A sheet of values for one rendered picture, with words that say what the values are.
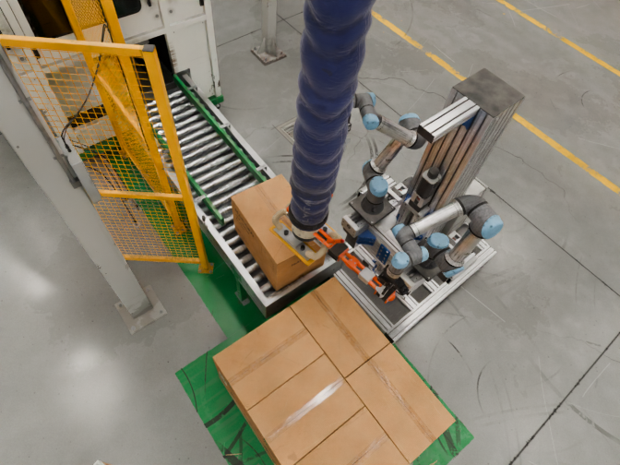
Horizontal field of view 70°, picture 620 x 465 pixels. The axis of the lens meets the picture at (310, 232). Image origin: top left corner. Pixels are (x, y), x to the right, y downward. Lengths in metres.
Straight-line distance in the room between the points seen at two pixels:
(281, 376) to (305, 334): 0.31
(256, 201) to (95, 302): 1.62
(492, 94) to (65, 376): 3.29
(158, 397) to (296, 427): 1.14
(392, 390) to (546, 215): 2.62
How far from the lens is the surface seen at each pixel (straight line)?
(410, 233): 2.24
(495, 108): 2.25
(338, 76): 1.66
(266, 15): 5.39
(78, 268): 4.09
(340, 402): 2.90
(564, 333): 4.30
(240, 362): 2.93
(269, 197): 3.00
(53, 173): 2.33
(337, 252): 2.47
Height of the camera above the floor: 3.36
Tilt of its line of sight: 58 degrees down
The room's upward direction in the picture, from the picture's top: 8 degrees clockwise
